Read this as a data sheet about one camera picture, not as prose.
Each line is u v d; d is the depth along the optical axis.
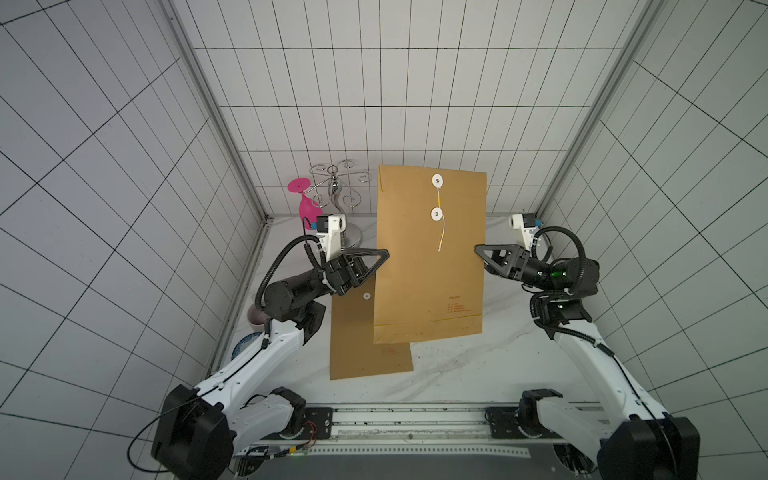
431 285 0.55
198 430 0.38
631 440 0.38
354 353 0.83
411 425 0.74
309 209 0.97
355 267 0.52
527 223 0.60
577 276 0.49
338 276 0.49
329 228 0.52
